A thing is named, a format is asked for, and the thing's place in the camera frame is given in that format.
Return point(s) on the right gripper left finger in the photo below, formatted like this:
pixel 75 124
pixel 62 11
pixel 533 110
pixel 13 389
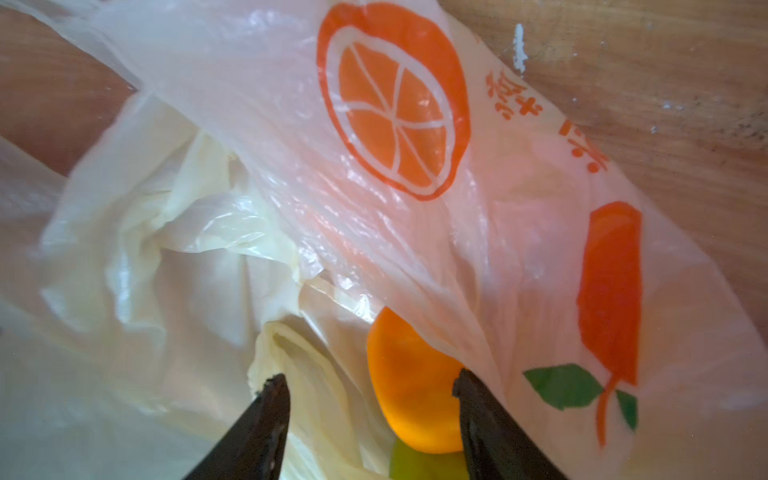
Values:
pixel 253 448

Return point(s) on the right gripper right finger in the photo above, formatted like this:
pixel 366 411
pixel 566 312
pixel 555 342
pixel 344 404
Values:
pixel 495 446

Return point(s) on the translucent plastic bag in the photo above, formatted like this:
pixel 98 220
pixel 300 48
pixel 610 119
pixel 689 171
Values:
pixel 282 173

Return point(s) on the orange fruit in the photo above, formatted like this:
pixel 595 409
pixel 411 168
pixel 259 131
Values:
pixel 413 384

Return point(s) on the green pear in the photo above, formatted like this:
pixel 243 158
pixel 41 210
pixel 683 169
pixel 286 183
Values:
pixel 409 464

